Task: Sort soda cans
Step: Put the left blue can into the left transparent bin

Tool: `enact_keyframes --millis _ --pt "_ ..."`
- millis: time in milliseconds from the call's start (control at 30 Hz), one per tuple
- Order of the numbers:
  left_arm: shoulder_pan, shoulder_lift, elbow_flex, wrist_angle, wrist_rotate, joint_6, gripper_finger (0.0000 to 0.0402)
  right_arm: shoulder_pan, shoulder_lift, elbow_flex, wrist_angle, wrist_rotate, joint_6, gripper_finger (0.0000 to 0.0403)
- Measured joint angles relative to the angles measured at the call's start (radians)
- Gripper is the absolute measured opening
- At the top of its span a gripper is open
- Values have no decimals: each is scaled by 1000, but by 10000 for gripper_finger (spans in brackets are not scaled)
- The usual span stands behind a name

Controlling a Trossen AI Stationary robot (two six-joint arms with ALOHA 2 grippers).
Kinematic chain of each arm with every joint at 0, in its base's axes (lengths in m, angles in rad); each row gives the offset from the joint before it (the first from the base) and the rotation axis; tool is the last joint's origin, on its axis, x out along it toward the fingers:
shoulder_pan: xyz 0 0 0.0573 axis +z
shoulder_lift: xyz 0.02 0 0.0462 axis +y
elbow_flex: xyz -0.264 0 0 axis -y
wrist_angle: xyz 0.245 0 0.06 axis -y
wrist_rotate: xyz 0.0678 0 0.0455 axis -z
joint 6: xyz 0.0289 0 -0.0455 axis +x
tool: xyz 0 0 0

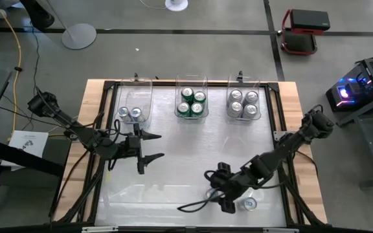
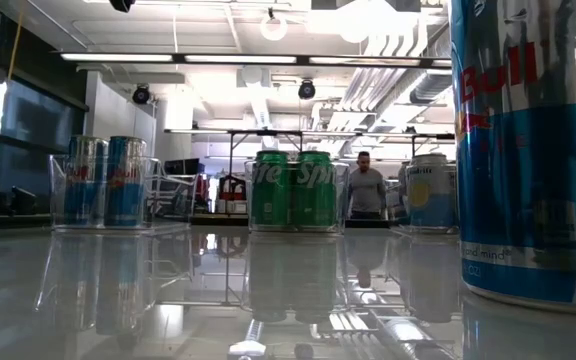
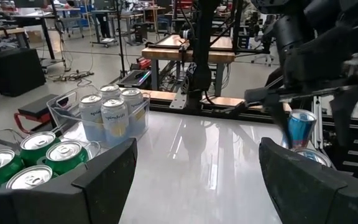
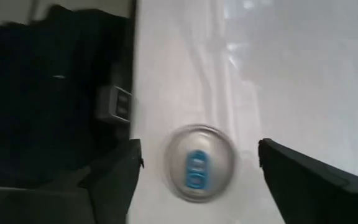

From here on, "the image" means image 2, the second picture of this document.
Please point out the blue silver Red Bull can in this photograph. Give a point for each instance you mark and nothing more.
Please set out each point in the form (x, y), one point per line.
(528, 165)
(125, 200)
(85, 200)

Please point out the green Sprite can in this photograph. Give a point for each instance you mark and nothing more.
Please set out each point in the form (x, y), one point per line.
(270, 200)
(314, 200)

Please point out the silver ventilation duct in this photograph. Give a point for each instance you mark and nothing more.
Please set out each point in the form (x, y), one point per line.
(430, 87)

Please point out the black round camera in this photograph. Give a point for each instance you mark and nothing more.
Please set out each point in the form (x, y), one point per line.
(141, 95)
(306, 90)

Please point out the red black white equipment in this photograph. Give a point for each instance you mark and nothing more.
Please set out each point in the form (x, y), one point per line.
(231, 192)

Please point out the white blue Spindrift can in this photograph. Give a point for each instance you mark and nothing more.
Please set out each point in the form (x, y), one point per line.
(430, 210)

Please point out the clear plastic bin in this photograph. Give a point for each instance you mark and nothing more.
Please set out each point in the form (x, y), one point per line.
(55, 200)
(395, 210)
(343, 200)

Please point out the person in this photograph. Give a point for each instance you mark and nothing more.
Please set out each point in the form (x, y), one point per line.
(366, 192)

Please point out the black monitor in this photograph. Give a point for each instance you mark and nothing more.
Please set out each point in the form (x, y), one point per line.
(183, 166)

